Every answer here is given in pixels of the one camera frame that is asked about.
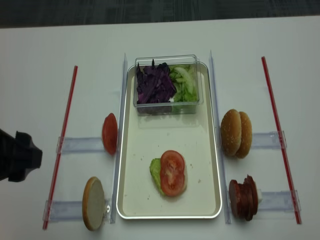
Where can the tomato slice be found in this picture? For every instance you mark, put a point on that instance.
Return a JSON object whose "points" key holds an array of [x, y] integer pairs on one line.
{"points": [[109, 134], [172, 159]]}

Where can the sesame bun inner half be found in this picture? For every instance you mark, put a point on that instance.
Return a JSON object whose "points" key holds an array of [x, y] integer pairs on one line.
{"points": [[246, 136]]}

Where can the lettuce leaf on bun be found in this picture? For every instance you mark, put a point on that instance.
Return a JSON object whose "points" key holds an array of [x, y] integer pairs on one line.
{"points": [[155, 170]]}

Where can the clear rail track lower right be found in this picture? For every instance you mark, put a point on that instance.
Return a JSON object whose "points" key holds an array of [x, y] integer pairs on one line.
{"points": [[277, 205]]}

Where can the clear divider strip left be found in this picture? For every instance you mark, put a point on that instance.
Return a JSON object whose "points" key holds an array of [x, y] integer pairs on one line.
{"points": [[117, 162]]}

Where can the clear plastic salad container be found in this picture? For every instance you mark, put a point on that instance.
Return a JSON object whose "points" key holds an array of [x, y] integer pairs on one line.
{"points": [[171, 107]]}

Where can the shredded purple cabbage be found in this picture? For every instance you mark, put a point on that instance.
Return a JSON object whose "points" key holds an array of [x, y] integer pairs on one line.
{"points": [[154, 84]]}

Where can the clear divider strip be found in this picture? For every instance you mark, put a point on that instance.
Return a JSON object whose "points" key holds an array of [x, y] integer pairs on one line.
{"points": [[216, 116], [117, 162]]}

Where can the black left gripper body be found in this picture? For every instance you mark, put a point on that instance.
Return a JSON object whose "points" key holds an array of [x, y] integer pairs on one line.
{"points": [[18, 156]]}

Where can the standing white bun slice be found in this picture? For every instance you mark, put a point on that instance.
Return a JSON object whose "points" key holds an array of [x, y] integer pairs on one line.
{"points": [[93, 204]]}

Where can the metal serving tray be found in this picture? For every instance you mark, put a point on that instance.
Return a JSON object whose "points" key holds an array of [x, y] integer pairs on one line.
{"points": [[145, 138]]}

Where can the clear rail track upper right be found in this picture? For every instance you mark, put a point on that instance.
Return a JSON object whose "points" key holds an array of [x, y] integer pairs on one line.
{"points": [[269, 140]]}

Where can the stack of red meat slices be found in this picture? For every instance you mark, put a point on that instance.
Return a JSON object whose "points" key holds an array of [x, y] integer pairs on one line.
{"points": [[243, 198]]}

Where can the red strip right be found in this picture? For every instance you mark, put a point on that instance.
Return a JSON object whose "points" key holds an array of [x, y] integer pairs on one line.
{"points": [[294, 198]]}

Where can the green lettuce in container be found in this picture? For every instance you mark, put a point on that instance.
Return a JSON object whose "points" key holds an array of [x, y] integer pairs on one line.
{"points": [[183, 78]]}

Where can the clear rail track lower left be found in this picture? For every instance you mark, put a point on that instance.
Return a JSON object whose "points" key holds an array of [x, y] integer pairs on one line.
{"points": [[64, 211]]}

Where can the clear rail track upper left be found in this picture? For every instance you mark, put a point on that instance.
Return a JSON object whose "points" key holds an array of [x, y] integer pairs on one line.
{"points": [[71, 145]]}

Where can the clear divider strip right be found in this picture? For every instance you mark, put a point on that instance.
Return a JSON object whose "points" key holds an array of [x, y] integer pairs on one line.
{"points": [[216, 116]]}

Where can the sesame bun half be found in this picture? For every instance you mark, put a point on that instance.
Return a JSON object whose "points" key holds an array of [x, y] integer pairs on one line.
{"points": [[231, 132], [246, 136]]}

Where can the clear rail track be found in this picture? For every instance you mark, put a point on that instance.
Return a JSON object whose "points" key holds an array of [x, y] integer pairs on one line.
{"points": [[64, 211], [277, 205], [71, 145], [269, 140]]}

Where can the sesame bun outer half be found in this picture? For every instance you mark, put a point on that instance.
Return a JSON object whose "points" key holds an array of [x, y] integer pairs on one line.
{"points": [[231, 132]]}

